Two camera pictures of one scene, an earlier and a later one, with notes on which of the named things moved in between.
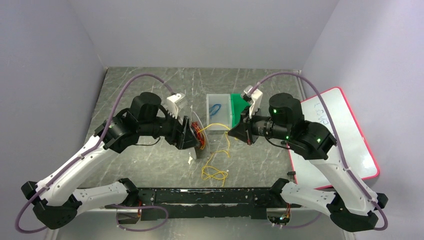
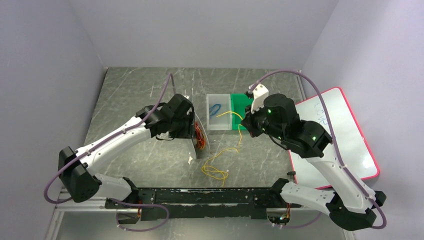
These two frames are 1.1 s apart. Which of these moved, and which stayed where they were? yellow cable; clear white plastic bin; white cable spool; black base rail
Moved: yellow cable
Stayed: black base rail; clear white plastic bin; white cable spool
